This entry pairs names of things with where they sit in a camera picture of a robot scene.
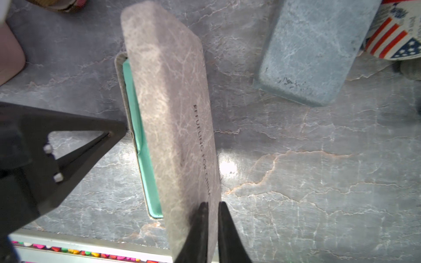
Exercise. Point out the mint case blue glasses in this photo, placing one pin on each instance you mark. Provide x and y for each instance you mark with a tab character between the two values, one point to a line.
310	48

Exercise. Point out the grey fabric glasses case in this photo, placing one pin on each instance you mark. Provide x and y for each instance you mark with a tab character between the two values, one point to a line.
411	69

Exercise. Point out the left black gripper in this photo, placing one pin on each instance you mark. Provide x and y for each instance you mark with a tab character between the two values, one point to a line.
33	180

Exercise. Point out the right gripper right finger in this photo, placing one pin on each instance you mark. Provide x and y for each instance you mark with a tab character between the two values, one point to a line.
230	247

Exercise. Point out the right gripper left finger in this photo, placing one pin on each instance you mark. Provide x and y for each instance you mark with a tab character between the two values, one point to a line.
195	248

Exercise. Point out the grey mint case red sunglasses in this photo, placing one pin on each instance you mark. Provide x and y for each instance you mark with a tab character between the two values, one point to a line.
164	85

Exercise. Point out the plaid beige glasses case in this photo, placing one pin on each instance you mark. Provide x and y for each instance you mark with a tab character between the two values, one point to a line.
62	6

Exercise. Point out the pink case black sunglasses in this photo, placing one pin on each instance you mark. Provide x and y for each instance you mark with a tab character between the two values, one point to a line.
12	55

